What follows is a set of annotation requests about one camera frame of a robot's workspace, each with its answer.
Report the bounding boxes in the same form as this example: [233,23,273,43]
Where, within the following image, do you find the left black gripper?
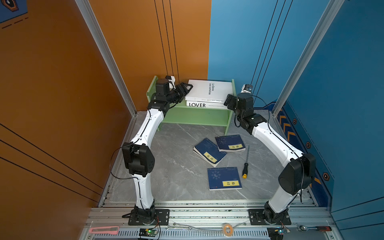
[165,83,192,106]

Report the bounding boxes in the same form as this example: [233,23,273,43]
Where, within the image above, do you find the white La Dame book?
[185,80,234,103]

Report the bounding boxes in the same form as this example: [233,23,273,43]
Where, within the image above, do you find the white LOVER book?
[186,101,228,110]

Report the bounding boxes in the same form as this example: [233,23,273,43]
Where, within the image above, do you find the blue book front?
[207,167,242,191]

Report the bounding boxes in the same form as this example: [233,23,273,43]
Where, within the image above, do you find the blue book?
[207,167,242,191]
[193,138,227,168]
[215,135,246,153]

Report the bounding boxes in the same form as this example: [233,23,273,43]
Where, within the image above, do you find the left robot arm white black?
[121,76,193,225]

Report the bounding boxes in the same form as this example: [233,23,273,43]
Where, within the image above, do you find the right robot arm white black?
[224,92,316,225]

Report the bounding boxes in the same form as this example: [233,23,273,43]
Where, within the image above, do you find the green wooden shelf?
[147,76,236,135]

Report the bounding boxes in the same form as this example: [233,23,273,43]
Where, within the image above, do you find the blue book near shelf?
[215,135,246,153]

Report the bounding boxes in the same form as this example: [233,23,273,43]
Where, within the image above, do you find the blue book middle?
[193,138,227,168]

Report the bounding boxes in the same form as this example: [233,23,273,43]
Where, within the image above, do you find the yellow black screwdriver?
[242,147,250,179]

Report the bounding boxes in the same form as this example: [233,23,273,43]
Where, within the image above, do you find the tape roll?
[222,224,234,237]

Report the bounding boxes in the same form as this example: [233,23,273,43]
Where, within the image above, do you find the right circuit board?
[267,228,291,240]

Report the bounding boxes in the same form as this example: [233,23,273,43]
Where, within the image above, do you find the circuit board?
[138,228,160,240]
[267,228,291,240]

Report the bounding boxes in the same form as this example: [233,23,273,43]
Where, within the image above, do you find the left circuit board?
[138,228,160,240]

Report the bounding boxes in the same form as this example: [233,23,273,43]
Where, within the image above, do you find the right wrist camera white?
[241,84,253,94]

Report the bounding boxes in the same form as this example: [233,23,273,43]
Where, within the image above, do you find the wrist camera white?
[241,84,253,94]
[165,76,176,90]

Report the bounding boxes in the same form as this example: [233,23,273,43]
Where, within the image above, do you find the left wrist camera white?
[165,76,176,90]

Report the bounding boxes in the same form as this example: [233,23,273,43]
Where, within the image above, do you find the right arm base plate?
[248,209,292,226]

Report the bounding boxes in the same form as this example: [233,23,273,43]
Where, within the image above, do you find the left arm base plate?
[128,209,170,226]

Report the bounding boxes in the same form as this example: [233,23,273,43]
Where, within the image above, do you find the red handled ratchet wrench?
[298,225,332,232]

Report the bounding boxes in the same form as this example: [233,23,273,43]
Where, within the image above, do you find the silver wrench on rail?
[166,226,193,231]

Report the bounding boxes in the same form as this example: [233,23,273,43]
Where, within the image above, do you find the pink tool on rail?
[89,226,120,235]

